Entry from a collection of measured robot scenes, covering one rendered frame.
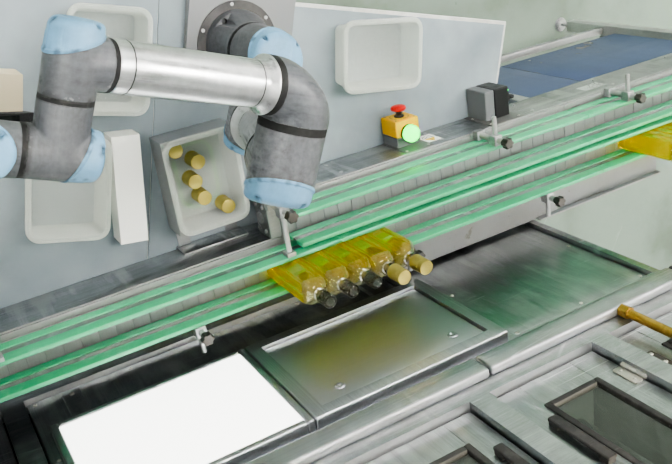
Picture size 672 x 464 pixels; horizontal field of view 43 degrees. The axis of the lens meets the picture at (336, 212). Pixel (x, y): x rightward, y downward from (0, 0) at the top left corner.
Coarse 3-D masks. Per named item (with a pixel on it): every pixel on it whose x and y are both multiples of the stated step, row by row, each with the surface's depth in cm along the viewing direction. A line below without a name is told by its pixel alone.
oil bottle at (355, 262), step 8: (328, 248) 193; (336, 248) 193; (344, 248) 192; (352, 248) 192; (336, 256) 189; (344, 256) 188; (352, 256) 188; (360, 256) 187; (344, 264) 186; (352, 264) 184; (360, 264) 184; (368, 264) 185; (352, 272) 184; (360, 272) 184; (352, 280) 185; (360, 280) 184
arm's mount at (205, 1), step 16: (192, 0) 182; (208, 0) 184; (224, 0) 186; (240, 0) 187; (256, 0) 189; (272, 0) 191; (288, 0) 193; (192, 16) 183; (208, 16) 185; (272, 16) 192; (288, 16) 194; (192, 32) 185; (288, 32) 196; (192, 48) 186
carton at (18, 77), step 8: (0, 72) 135; (8, 72) 136; (16, 72) 137; (0, 80) 134; (8, 80) 134; (16, 80) 135; (0, 88) 134; (8, 88) 135; (16, 88) 135; (0, 96) 134; (8, 96) 135; (16, 96) 136; (0, 104) 135; (8, 104) 135; (16, 104) 136
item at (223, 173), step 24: (168, 144) 181; (192, 144) 191; (216, 144) 194; (168, 168) 182; (192, 168) 193; (216, 168) 196; (240, 168) 191; (216, 192) 197; (240, 192) 194; (192, 216) 196; (216, 216) 195; (240, 216) 194
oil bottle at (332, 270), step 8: (304, 256) 191; (312, 256) 191; (320, 256) 190; (328, 256) 189; (312, 264) 187; (320, 264) 186; (328, 264) 186; (336, 264) 185; (320, 272) 184; (328, 272) 182; (336, 272) 182; (344, 272) 182; (328, 280) 182; (336, 280) 182; (328, 288) 183; (336, 288) 182
